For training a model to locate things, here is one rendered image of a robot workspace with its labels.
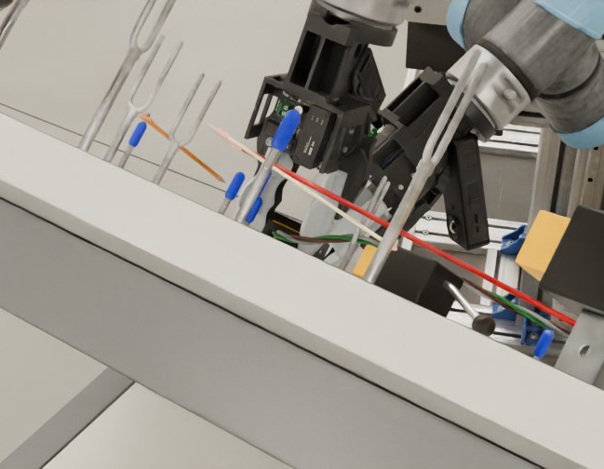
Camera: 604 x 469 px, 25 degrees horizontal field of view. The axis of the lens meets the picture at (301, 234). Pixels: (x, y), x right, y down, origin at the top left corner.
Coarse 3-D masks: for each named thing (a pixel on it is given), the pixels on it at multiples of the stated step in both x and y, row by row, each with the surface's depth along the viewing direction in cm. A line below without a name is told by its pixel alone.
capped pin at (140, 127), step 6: (144, 120) 109; (138, 126) 108; (144, 126) 108; (138, 132) 108; (132, 138) 108; (138, 138) 108; (132, 144) 108; (126, 150) 108; (132, 150) 108; (126, 156) 108; (120, 162) 108; (126, 162) 108
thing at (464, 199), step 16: (464, 144) 125; (448, 160) 127; (464, 160) 125; (464, 176) 126; (480, 176) 126; (448, 192) 129; (464, 192) 126; (480, 192) 127; (448, 208) 130; (464, 208) 127; (480, 208) 127; (448, 224) 131; (464, 224) 127; (480, 224) 128; (464, 240) 128; (480, 240) 128
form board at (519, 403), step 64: (0, 128) 40; (0, 192) 50; (64, 192) 38; (128, 192) 37; (128, 256) 48; (192, 256) 36; (256, 256) 35; (256, 320) 46; (320, 320) 34; (384, 320) 34; (448, 320) 33; (384, 384) 45; (448, 384) 33; (512, 384) 32; (576, 384) 32; (512, 448) 42; (576, 448) 31
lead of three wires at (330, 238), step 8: (280, 232) 108; (288, 240) 108; (296, 240) 107; (304, 240) 107; (312, 240) 106; (320, 240) 106; (328, 240) 105; (336, 240) 105; (344, 240) 105; (360, 240) 104
